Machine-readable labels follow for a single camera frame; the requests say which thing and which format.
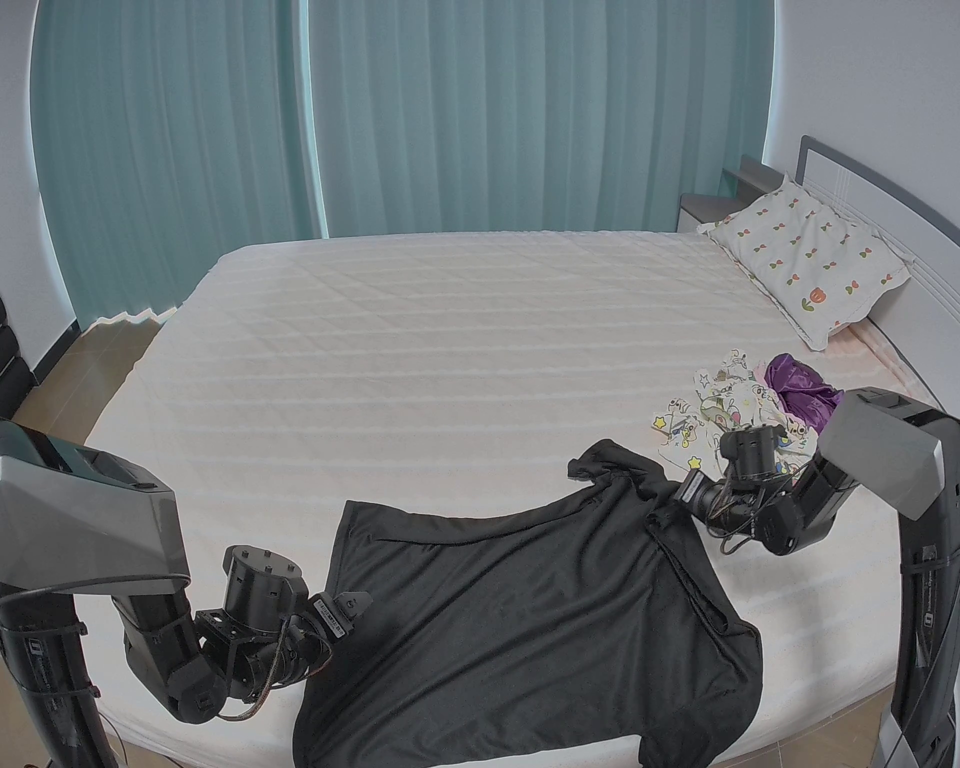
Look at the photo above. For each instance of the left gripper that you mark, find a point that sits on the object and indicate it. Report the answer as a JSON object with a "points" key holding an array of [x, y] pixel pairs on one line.
{"points": [[324, 622]]}

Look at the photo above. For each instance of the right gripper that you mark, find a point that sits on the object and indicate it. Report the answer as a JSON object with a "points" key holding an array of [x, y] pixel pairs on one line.
{"points": [[697, 499]]}

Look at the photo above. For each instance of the black T-shirt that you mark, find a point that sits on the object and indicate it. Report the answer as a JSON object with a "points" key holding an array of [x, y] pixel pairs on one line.
{"points": [[510, 615]]}

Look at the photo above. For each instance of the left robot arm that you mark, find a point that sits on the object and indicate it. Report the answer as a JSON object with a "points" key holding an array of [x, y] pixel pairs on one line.
{"points": [[82, 525]]}

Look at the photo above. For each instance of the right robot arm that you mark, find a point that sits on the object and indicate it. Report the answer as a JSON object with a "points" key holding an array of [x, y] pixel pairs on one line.
{"points": [[877, 457]]}

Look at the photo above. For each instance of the bed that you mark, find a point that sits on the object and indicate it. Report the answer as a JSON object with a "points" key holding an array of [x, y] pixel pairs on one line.
{"points": [[450, 360]]}

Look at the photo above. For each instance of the white printed pyjama garment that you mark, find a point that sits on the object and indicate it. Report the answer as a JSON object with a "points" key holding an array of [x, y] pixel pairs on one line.
{"points": [[697, 427]]}

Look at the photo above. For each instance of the purple satin garment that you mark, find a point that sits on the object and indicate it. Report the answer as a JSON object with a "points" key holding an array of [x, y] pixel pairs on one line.
{"points": [[806, 390]]}

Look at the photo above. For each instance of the white printed pillow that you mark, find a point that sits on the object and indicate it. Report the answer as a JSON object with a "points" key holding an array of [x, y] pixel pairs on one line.
{"points": [[810, 262]]}

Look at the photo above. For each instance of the grey bedside table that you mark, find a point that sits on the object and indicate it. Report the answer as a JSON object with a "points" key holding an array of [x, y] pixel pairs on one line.
{"points": [[701, 210]]}

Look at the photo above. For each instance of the blue-green curtain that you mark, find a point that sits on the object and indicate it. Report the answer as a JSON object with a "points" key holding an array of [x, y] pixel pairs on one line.
{"points": [[525, 112], [172, 150]]}

